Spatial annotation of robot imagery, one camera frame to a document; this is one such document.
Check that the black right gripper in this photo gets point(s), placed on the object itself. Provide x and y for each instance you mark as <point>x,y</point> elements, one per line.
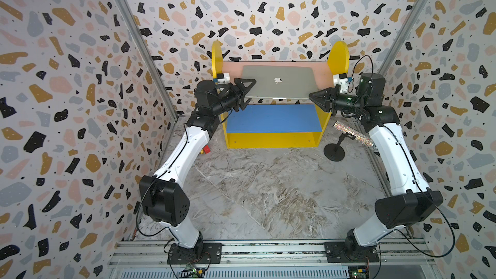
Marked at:
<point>329,104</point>

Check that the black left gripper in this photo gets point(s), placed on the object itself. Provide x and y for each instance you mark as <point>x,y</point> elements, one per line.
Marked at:
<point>239,99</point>

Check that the silver laptop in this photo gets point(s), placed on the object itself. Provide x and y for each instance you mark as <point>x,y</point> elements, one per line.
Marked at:
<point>275,82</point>

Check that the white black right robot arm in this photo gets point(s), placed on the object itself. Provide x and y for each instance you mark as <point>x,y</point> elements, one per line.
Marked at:
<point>411,200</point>

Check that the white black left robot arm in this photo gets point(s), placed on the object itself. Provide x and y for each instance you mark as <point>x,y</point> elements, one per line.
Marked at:
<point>162,196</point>

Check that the yellow shelf pink blue boards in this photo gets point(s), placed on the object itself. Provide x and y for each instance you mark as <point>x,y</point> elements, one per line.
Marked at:
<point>280,123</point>

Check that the red yellow toy block vehicle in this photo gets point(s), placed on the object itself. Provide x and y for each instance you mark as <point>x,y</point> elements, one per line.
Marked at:
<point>206,149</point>

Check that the green circuit board right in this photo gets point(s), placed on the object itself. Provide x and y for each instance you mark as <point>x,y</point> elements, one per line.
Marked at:
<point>358,272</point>

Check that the green circuit board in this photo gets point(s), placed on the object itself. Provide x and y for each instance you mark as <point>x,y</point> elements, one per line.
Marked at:
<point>358,272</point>
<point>192,273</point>

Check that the grey metal corner profile left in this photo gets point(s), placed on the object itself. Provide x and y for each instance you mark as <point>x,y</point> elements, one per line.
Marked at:
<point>157,86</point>

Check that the green circuit board left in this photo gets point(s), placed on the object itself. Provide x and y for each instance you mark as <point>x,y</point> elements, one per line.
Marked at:
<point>192,273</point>

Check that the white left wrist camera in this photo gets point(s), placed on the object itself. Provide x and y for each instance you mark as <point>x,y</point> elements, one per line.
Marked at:
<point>222,78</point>

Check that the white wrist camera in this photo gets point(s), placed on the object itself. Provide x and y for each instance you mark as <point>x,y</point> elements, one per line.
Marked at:
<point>222,78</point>
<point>343,81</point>

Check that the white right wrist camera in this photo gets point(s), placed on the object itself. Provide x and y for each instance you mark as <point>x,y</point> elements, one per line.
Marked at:
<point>343,81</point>

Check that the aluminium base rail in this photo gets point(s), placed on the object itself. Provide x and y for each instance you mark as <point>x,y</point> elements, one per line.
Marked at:
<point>272,259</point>

